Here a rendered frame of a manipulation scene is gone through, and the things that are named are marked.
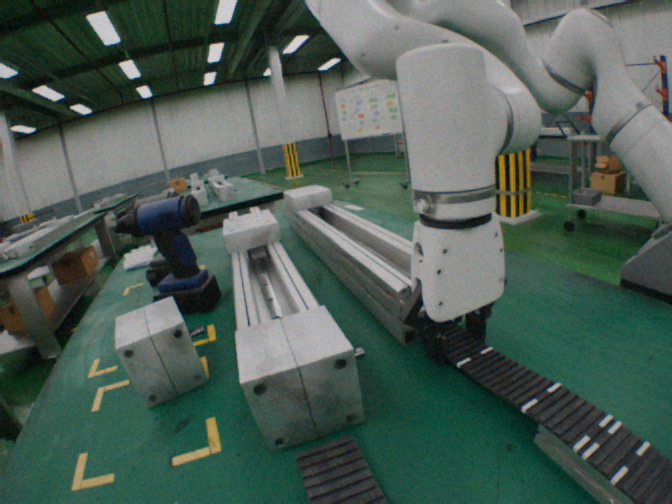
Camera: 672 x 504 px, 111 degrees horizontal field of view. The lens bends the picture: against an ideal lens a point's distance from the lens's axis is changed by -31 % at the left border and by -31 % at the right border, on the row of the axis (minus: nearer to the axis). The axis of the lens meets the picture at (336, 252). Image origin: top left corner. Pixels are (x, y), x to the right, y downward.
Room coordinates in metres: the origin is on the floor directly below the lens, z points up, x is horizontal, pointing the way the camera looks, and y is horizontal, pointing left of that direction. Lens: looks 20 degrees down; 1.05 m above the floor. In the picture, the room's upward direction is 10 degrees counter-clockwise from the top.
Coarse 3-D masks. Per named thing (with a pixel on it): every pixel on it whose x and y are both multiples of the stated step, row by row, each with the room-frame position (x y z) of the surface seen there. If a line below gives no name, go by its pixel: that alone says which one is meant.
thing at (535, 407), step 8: (560, 384) 0.19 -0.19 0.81; (544, 392) 0.18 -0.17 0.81; (552, 392) 0.18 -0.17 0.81; (560, 392) 0.18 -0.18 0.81; (568, 392) 0.17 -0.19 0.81; (536, 400) 0.18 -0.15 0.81; (544, 400) 0.18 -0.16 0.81; (552, 400) 0.17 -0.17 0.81; (560, 400) 0.17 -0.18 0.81; (520, 408) 0.18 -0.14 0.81; (528, 408) 0.17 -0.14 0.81; (536, 408) 0.17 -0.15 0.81; (544, 408) 0.17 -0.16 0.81; (536, 416) 0.16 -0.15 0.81
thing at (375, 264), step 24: (288, 216) 1.09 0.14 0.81; (312, 216) 0.80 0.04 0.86; (336, 216) 0.79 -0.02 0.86; (312, 240) 0.77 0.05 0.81; (336, 240) 0.57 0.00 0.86; (360, 240) 0.65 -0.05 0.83; (384, 240) 0.54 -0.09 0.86; (336, 264) 0.59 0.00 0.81; (360, 264) 0.46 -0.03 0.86; (384, 264) 0.42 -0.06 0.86; (408, 264) 0.46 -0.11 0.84; (360, 288) 0.47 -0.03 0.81; (384, 288) 0.38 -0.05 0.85; (408, 288) 0.35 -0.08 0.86; (384, 312) 0.39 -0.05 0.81; (408, 336) 0.36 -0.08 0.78
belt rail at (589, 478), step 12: (540, 432) 0.15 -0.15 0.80; (540, 444) 0.15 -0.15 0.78; (552, 444) 0.14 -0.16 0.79; (564, 444) 0.13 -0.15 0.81; (552, 456) 0.13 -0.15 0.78; (564, 456) 0.13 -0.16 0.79; (576, 456) 0.11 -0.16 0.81; (564, 468) 0.12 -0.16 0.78; (576, 468) 0.11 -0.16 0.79; (588, 468) 0.10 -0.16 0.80; (576, 480) 0.10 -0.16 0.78; (588, 480) 0.10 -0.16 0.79; (600, 480) 0.09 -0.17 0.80; (600, 492) 0.08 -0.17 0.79; (612, 492) 0.07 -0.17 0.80
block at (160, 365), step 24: (144, 312) 0.37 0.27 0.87; (168, 312) 0.36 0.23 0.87; (120, 336) 0.31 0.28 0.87; (144, 336) 0.30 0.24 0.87; (168, 336) 0.31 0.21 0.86; (192, 336) 0.37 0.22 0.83; (144, 360) 0.29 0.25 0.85; (168, 360) 0.31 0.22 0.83; (192, 360) 0.32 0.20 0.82; (144, 384) 0.29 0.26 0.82; (168, 384) 0.30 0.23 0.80; (192, 384) 0.32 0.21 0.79
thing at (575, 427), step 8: (584, 408) 0.15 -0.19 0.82; (592, 408) 0.15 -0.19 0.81; (576, 416) 0.14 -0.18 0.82; (584, 416) 0.14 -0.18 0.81; (592, 416) 0.14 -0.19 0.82; (600, 416) 0.14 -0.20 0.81; (568, 424) 0.14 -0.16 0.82; (576, 424) 0.14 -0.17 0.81; (584, 424) 0.13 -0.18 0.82; (592, 424) 0.13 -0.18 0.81; (560, 432) 0.14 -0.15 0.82; (568, 432) 0.13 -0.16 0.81; (576, 432) 0.13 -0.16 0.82; (584, 432) 0.13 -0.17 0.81; (568, 440) 0.13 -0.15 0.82; (576, 440) 0.12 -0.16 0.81
